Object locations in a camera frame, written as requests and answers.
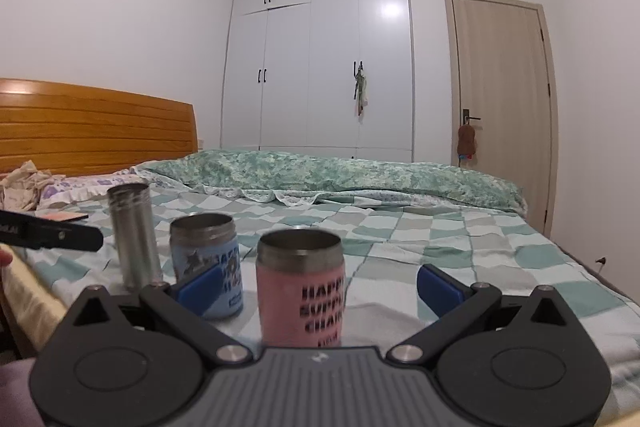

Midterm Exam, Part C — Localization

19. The green floral quilt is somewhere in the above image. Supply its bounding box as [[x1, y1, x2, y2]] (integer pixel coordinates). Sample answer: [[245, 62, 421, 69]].
[[136, 150, 529, 214]]

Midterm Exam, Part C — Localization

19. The wooden bed headboard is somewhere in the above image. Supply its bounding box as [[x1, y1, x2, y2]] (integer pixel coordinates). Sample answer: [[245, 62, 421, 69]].
[[0, 78, 196, 178]]

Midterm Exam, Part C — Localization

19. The green checked bed sheet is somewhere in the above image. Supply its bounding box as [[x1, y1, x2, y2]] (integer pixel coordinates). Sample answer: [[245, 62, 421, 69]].
[[20, 181, 640, 423]]

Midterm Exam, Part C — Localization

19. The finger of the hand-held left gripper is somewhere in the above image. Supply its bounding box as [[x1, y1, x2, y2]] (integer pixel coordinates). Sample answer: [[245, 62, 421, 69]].
[[0, 209, 105, 253]]

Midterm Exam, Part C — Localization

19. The crumpled beige cloth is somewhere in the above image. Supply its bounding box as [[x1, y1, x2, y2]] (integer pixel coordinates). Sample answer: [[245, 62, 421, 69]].
[[0, 160, 67, 212]]

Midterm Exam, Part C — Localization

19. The pink printed steel cup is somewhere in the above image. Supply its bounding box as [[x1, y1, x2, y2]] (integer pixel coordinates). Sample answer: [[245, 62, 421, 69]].
[[256, 228, 346, 349]]

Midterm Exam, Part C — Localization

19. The brown hanging plush toy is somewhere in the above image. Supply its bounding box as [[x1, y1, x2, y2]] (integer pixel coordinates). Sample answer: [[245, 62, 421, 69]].
[[455, 123, 477, 168]]

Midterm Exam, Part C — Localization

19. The purple floral pillow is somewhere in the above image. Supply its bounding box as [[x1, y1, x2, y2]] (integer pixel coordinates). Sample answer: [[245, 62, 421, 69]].
[[37, 173, 152, 210]]

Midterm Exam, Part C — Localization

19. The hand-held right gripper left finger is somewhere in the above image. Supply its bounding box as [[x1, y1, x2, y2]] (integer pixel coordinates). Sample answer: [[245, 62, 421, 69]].
[[70, 264, 254, 367]]

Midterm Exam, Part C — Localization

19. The hanging green cloth bundle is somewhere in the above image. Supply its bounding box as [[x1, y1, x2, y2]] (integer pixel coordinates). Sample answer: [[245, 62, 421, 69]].
[[352, 69, 370, 118]]

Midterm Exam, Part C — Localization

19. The blue printed steel cup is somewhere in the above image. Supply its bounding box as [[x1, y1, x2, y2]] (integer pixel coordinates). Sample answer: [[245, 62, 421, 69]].
[[169, 213, 245, 321]]

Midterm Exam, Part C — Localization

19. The person's purple clothing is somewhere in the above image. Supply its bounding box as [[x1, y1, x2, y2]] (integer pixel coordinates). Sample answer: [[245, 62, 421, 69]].
[[0, 356, 47, 427]]

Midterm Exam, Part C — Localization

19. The wooden bed frame side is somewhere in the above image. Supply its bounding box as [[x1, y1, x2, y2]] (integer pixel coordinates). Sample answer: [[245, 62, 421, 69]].
[[0, 274, 38, 360]]

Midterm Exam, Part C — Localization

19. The beige room door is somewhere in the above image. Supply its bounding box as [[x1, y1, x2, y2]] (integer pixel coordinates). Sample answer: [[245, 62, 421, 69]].
[[443, 0, 559, 239]]

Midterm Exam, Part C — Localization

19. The white built-in wardrobe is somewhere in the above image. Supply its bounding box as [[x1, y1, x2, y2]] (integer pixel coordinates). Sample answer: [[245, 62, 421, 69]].
[[221, 0, 415, 164]]

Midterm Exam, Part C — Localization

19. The tall plain steel cup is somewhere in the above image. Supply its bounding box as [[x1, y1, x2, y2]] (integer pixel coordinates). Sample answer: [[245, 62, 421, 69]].
[[107, 183, 164, 292]]

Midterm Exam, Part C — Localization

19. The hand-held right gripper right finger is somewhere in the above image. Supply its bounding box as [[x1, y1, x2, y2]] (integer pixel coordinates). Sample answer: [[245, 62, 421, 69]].
[[387, 263, 571, 366]]

